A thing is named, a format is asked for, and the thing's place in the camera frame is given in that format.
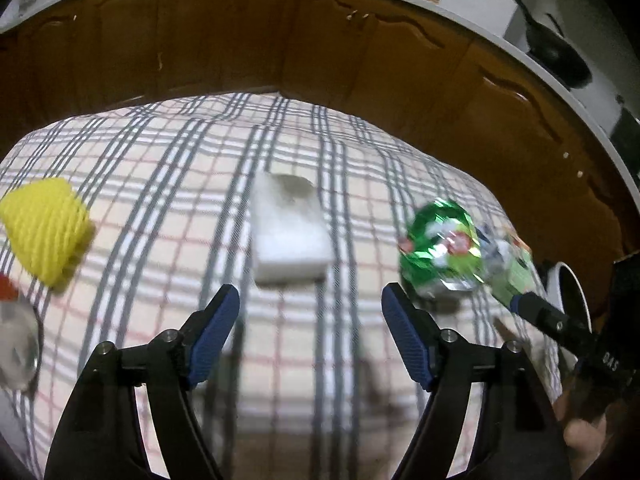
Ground yellow foam net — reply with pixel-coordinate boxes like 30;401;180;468
1;178;93;289

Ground black cooking pot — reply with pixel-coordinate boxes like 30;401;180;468
610;94;640;184

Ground person's right hand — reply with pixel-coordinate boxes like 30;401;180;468
553;391;606;479

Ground clear plastic bag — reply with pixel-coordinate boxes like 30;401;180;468
0;297;40;391

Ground red white package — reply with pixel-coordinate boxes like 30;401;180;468
0;274;20;302

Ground brown wooden kitchen cabinets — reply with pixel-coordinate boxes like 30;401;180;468
0;0;632;306

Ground green carton box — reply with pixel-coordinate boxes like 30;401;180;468
477;224;537;308

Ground white foam block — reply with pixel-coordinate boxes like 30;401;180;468
250;171;333;285

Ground white round trash bin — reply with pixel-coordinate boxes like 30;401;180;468
546;262;592;332

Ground plaid tablecloth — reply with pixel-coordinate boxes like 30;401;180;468
0;91;564;480

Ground black frying pan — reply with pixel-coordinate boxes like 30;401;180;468
513;0;592;89

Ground green shiny wrapper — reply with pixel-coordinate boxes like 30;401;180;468
398;198;484;298

